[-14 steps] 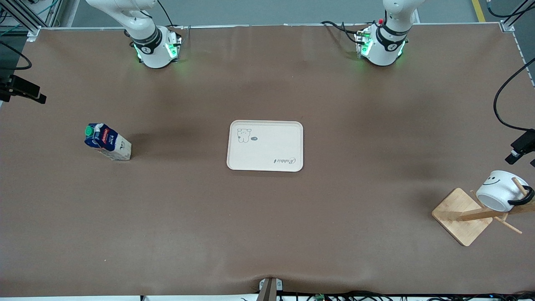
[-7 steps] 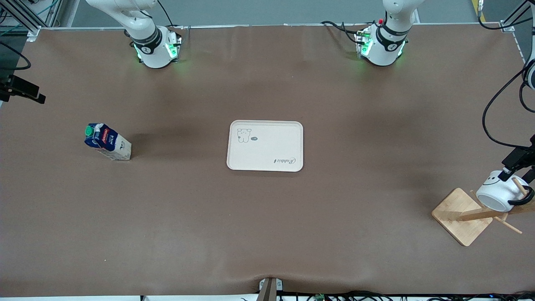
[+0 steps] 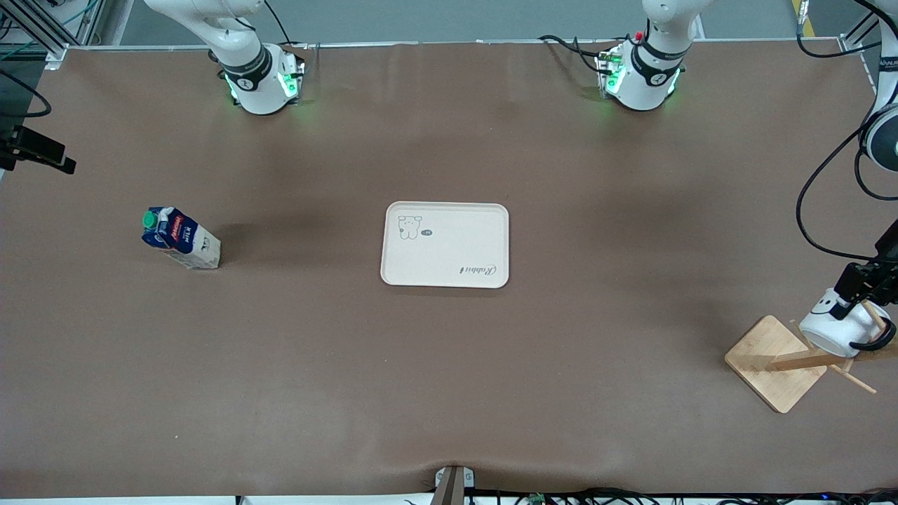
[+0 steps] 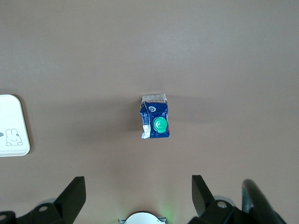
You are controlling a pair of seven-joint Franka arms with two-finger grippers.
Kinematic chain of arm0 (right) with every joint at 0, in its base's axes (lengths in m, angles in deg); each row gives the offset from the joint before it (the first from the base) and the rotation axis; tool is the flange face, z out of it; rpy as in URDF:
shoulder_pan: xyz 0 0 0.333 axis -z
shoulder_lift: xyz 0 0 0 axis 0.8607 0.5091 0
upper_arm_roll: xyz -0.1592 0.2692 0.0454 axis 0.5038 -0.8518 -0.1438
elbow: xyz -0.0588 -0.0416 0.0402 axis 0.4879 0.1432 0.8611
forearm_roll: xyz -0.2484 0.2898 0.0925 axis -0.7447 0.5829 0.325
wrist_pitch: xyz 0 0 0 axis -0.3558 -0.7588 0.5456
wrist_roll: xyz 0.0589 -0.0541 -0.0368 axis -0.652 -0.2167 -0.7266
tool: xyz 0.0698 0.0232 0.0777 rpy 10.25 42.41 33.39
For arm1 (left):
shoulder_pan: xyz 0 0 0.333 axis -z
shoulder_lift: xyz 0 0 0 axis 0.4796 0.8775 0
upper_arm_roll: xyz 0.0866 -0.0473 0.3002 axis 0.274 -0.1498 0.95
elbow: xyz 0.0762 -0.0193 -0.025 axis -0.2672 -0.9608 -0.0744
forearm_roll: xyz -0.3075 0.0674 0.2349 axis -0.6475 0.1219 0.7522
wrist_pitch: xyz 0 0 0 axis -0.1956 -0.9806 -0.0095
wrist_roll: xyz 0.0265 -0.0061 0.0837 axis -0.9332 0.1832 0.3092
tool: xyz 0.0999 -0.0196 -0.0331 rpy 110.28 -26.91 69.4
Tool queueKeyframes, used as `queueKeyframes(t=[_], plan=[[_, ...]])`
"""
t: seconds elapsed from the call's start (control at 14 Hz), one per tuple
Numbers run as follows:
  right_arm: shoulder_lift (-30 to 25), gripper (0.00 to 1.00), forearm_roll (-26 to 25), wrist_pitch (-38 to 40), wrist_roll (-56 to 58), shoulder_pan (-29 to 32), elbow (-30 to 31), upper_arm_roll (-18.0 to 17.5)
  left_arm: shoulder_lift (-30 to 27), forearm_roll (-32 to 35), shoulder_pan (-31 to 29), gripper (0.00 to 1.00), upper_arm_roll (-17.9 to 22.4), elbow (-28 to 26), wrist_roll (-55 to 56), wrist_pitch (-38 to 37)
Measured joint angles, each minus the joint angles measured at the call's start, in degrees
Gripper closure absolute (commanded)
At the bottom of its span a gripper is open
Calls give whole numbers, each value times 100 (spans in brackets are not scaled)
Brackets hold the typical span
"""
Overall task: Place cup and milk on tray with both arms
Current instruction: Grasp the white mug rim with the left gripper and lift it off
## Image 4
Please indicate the brown table cover mat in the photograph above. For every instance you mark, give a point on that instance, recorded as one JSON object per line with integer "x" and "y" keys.
{"x": 149, "y": 46}

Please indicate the cream tray with rabbit print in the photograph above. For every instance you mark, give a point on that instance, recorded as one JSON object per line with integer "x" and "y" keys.
{"x": 11, "y": 121}

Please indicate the blue milk carton green cap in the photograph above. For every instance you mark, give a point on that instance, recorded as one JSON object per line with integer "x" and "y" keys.
{"x": 155, "y": 116}

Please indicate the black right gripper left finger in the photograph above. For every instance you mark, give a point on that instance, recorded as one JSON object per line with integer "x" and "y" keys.
{"x": 74, "y": 193}

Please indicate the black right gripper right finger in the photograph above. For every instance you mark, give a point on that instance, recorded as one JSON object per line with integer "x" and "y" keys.
{"x": 203, "y": 198}

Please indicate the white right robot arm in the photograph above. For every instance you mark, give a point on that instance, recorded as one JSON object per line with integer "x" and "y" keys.
{"x": 142, "y": 219}

